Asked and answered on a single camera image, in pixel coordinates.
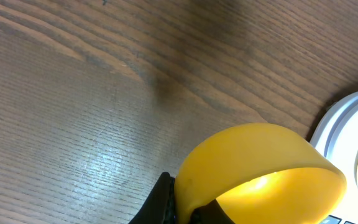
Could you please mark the yellow measuring scoop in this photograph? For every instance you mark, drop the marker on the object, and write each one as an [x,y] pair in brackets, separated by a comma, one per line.
[259,173]

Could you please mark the white digital kitchen scale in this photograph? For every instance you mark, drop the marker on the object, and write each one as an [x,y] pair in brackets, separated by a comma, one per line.
[336,138]

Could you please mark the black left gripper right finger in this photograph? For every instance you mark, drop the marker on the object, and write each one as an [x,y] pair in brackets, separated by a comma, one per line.
[211,213]

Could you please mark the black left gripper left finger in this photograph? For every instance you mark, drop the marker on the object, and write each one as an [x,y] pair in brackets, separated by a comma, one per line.
[159,206]

